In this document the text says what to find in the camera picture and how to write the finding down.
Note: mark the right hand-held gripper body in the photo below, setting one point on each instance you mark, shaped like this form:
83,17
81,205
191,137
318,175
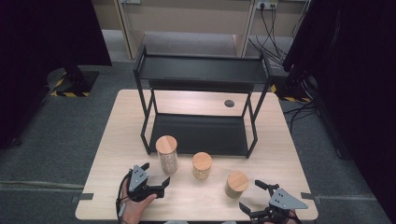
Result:
285,200

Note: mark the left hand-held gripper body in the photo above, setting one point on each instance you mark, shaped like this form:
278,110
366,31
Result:
138,179

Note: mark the short glass jar wooden lid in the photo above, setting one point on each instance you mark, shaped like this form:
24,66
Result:
237,182

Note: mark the tall glass jar wooden lid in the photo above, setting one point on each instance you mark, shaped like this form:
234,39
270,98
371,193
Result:
166,145

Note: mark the medium glass jar wooden lid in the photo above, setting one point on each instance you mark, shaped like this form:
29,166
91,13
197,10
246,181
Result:
202,161

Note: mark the black two-tier metal rack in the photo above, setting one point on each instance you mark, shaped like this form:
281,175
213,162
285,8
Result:
202,68

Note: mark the person's right hand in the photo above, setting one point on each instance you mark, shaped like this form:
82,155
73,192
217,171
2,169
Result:
291,220

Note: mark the person's left hand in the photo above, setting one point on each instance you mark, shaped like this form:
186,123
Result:
134,210

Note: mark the grey tape piece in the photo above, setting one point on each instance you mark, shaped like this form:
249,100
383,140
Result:
307,196
84,196

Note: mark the round black table grommet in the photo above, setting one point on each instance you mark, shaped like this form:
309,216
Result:
229,103

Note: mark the stand base with striped tape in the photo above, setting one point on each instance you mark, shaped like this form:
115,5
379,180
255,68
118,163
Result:
84,84
292,90

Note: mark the black curtain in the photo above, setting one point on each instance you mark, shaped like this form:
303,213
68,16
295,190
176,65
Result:
358,77
46,46

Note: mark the beige wooden cabinet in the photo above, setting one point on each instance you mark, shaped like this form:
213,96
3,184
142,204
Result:
186,18

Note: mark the white wall socket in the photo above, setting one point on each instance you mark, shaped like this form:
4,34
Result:
267,3

